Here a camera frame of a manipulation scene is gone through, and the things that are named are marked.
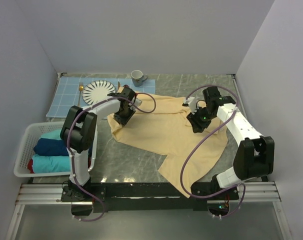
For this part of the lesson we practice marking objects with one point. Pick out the blue checked placemat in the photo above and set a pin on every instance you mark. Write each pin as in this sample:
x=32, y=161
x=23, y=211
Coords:
x=67, y=92

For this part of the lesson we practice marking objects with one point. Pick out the white plastic basket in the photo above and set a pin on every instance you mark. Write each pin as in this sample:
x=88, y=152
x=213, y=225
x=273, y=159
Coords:
x=26, y=149

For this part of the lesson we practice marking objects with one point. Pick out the grey mug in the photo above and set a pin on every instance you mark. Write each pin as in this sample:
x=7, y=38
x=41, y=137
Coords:
x=138, y=78

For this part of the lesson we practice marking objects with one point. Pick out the striped white plate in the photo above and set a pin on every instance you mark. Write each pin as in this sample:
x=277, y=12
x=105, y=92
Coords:
x=96, y=91

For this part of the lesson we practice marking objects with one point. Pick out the cream yellow t shirt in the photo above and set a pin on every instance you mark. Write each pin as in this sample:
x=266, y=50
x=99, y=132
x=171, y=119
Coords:
x=161, y=127

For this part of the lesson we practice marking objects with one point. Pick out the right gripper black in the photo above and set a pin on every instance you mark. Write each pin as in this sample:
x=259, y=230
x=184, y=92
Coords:
x=197, y=126

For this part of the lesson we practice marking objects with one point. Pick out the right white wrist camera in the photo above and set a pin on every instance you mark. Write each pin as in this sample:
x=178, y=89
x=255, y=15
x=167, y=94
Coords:
x=192, y=103

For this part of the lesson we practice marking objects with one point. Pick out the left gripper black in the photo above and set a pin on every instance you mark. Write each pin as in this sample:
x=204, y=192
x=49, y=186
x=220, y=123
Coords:
x=123, y=121

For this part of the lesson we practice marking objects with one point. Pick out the aluminium frame rail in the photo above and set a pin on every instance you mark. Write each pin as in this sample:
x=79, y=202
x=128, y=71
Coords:
x=51, y=194

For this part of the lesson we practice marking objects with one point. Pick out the dark blue rolled shirt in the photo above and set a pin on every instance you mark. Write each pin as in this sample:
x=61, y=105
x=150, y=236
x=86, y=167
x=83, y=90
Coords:
x=51, y=148

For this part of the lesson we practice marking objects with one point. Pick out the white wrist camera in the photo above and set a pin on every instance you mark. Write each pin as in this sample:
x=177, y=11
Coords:
x=137, y=102
x=192, y=103

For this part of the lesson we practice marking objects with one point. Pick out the teal folded shirt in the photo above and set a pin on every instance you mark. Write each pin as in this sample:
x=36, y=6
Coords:
x=52, y=135

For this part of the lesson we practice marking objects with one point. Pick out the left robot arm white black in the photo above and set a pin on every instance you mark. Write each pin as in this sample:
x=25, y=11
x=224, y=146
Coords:
x=79, y=130

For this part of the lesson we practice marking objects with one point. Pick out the gold fork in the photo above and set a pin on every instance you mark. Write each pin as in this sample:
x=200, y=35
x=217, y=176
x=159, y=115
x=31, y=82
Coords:
x=80, y=89

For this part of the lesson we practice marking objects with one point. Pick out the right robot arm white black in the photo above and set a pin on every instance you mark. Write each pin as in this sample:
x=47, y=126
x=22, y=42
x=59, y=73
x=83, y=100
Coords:
x=255, y=154

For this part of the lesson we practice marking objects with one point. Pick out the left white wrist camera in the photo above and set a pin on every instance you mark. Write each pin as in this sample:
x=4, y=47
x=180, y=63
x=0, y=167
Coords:
x=137, y=102

